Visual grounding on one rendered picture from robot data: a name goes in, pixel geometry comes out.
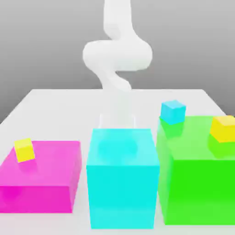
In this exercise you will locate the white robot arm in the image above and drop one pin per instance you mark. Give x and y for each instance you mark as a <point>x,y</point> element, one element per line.
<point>117,55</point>

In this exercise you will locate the small blue cube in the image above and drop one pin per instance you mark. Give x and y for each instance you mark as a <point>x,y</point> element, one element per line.
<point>173,112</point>

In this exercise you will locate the small yellow cube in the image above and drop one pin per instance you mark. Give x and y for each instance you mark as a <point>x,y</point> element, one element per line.
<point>24,150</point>

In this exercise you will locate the small orange-yellow cube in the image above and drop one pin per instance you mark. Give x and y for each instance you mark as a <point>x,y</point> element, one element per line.
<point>224,129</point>

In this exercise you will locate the large cyan box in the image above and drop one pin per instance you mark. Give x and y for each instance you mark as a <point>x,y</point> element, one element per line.
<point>122,183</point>

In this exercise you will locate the large magenta box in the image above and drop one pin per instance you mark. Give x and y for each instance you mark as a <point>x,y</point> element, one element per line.
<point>44,176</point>

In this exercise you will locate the large green box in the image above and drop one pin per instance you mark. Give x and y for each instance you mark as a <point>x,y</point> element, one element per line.
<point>198,187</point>

